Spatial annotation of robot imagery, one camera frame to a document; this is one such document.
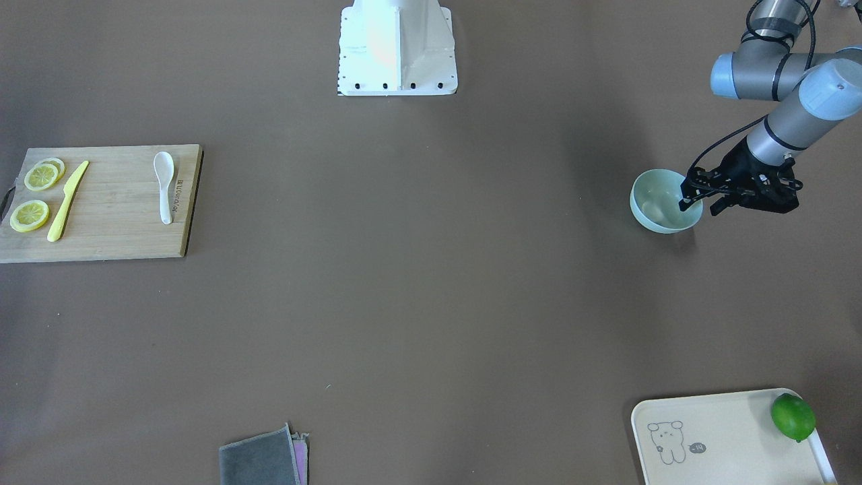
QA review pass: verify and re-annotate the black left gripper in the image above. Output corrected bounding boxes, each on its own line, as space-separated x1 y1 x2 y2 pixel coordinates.
678 139 803 217

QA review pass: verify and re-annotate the white ceramic spoon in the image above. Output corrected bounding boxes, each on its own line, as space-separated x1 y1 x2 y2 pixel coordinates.
153 151 175 225

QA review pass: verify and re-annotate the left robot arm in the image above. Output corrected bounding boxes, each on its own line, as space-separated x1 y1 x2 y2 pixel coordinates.
678 1 861 215

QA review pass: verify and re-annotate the light green bowl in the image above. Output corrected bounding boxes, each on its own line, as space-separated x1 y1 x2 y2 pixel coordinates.
629 168 703 234

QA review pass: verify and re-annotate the green lime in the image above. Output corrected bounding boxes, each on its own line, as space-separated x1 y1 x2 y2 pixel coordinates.
770 393 817 443

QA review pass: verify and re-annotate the cream serving tray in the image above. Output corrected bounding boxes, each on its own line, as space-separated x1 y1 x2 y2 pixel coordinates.
631 389 837 484

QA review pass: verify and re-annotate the grey folded cloth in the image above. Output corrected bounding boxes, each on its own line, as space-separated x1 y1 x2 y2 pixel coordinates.
219 424 310 484

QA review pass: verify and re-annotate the bamboo cutting board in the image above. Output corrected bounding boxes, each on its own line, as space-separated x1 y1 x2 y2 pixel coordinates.
1 144 203 263

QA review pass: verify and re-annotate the lemon slice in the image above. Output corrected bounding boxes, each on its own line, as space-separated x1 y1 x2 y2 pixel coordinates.
39 158 67 179
9 199 51 233
24 163 61 191

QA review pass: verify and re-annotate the yellow plastic knife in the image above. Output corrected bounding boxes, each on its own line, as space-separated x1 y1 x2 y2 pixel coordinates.
46 160 90 243

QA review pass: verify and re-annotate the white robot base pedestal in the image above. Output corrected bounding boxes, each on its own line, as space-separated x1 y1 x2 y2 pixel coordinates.
337 1 459 96

